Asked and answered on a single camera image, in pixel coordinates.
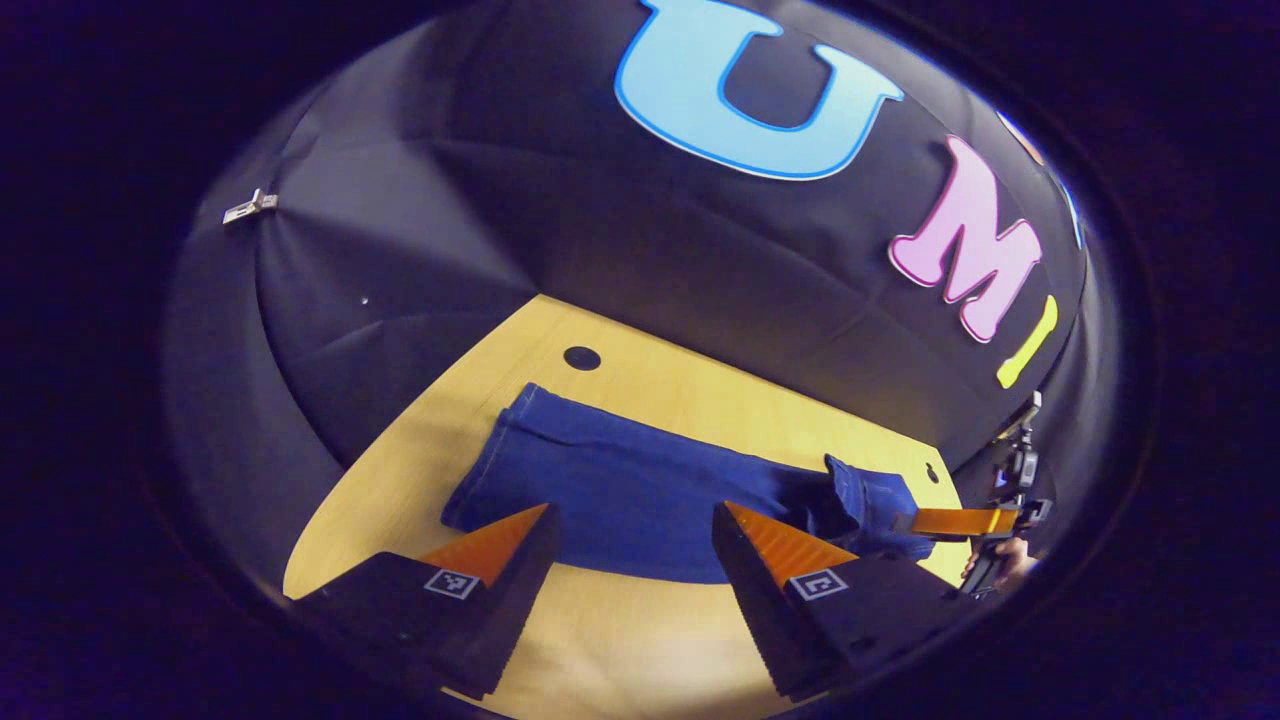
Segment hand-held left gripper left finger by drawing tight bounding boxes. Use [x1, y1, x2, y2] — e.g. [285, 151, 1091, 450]
[285, 502, 563, 701]

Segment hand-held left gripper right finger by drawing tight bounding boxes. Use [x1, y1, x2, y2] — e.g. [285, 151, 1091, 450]
[712, 500, 986, 701]

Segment blue jeans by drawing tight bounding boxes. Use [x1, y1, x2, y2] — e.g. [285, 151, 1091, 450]
[441, 382, 936, 584]

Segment white cloth clip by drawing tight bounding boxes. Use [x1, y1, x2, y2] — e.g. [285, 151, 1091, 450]
[222, 188, 279, 226]

